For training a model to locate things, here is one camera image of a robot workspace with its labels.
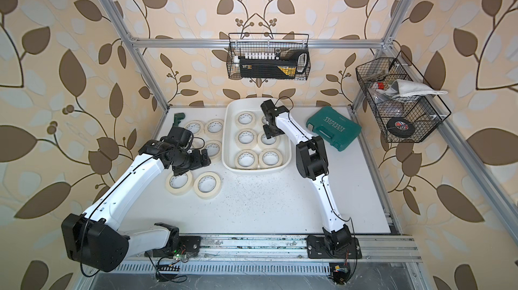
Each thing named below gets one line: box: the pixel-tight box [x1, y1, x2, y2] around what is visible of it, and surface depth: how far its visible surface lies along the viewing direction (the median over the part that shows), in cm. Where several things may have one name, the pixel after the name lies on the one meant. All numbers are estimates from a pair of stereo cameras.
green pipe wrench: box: [173, 112, 186, 127], surface depth 118 cm
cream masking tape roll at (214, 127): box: [204, 118, 224, 137], surface depth 113 cm
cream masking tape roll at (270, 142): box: [257, 132, 281, 149], surface depth 104 cm
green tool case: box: [306, 106, 362, 152], surface depth 110 cm
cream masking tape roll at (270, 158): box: [258, 147, 284, 170], surface depth 99 cm
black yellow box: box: [239, 58, 299, 79], surface depth 86 cm
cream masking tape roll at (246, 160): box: [234, 149, 259, 170], surface depth 98 cm
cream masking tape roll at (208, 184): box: [193, 171, 222, 200], surface depth 91 cm
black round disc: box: [386, 117, 416, 139], surface depth 73 cm
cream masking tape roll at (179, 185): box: [165, 169, 193, 196], surface depth 90 cm
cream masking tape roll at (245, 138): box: [234, 128, 258, 150], surface depth 107 cm
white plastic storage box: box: [221, 97, 293, 174], surface depth 104 cm
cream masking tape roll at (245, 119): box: [234, 111, 257, 128], surface depth 114 cm
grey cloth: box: [377, 79, 448, 99], surface depth 63 cm
